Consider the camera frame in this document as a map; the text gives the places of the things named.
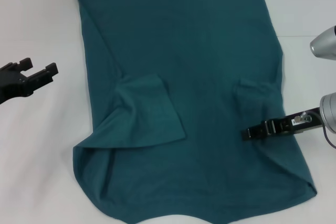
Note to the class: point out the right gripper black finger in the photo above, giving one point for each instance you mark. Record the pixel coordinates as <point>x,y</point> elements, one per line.
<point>253,133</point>

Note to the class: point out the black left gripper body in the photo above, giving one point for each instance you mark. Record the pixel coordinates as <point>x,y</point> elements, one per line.
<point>13,85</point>

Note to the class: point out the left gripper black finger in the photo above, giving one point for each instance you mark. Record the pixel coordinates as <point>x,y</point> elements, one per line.
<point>43,75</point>
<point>26,64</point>

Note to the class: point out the teal blue shirt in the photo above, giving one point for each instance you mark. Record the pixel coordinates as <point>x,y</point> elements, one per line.
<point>197,51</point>

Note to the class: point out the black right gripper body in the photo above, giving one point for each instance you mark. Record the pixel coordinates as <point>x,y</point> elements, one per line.
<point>286,125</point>

